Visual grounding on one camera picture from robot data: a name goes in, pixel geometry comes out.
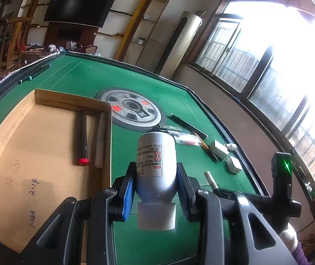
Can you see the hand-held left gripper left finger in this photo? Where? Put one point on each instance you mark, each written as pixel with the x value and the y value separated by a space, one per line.
pixel 127 196

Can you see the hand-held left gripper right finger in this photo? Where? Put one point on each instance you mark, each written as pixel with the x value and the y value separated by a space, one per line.
pixel 183 196

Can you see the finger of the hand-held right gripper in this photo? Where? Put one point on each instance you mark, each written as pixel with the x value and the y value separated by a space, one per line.
pixel 243 193

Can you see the short white tube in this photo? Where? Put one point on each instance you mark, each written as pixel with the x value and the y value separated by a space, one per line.
pixel 210 179

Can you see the white bottle with label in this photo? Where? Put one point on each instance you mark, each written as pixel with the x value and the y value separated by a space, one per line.
pixel 156 165

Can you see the small white dropper bottle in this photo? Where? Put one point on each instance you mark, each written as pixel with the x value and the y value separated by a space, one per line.
pixel 231 145

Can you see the black ballpoint pen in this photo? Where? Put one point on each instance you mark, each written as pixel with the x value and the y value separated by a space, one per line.
pixel 211 153

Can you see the white eraser block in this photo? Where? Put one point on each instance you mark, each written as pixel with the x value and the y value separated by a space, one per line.
pixel 218 147

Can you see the clear packet with red bits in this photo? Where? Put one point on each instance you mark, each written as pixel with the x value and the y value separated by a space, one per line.
pixel 186 139

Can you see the dark green tube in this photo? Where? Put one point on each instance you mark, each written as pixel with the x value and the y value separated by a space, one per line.
pixel 168 128

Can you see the black marker with pink end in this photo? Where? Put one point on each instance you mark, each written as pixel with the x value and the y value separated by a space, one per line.
pixel 187 122

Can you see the shallow cardboard box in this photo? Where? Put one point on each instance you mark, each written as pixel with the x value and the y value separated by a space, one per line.
pixel 46 154

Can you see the person's right forearm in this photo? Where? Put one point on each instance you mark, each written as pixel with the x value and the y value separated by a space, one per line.
pixel 301 255

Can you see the person's right hand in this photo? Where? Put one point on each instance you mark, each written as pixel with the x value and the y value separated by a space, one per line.
pixel 287 237

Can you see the white power adapter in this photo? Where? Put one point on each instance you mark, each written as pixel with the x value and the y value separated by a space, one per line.
pixel 233 165

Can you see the grey round stick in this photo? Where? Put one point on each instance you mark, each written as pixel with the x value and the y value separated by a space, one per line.
pixel 100 140

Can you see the black marker with red end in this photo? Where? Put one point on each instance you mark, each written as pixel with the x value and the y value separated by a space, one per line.
pixel 82 138

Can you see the round mahjong table centre panel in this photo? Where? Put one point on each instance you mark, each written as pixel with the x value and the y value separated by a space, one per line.
pixel 135 110

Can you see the large barred window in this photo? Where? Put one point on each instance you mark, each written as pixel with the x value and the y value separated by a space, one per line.
pixel 270 60

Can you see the tall beige air conditioner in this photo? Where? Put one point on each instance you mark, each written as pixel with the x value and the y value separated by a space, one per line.
pixel 178 44

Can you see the dark pen with green tip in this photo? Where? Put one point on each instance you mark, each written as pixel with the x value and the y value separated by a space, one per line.
pixel 40 71
pixel 30 75

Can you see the small metal tin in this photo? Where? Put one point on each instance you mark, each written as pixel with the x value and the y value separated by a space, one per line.
pixel 140 40

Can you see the wooden chair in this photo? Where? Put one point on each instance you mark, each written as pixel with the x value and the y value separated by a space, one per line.
pixel 5 52

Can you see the black flat television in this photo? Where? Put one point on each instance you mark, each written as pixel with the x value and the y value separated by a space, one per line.
pixel 77 7

